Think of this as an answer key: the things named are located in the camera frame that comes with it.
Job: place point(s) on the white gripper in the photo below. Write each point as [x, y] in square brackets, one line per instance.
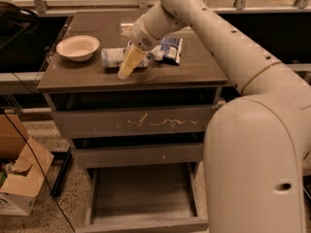
[141, 33]

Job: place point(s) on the clear blue plastic bottle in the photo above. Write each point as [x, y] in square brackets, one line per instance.
[113, 57]

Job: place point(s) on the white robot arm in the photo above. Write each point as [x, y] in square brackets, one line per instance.
[254, 145]

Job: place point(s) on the grey top drawer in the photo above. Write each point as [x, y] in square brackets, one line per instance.
[133, 121]

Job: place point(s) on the grey drawer cabinet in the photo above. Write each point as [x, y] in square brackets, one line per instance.
[197, 80]

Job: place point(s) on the grey middle drawer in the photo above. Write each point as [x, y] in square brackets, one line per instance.
[138, 155]

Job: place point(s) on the grey open bottom drawer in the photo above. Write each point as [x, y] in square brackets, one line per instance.
[144, 199]

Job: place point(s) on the blue white chip bag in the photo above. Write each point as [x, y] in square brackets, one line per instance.
[168, 51]

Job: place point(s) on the white paper bowl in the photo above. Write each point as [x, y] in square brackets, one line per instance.
[78, 48]

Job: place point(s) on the black office chair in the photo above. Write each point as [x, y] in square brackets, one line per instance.
[15, 20]

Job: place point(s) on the black stand foot left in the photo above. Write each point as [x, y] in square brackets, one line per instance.
[65, 159]

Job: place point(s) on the brown cardboard box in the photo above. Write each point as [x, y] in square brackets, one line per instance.
[24, 164]

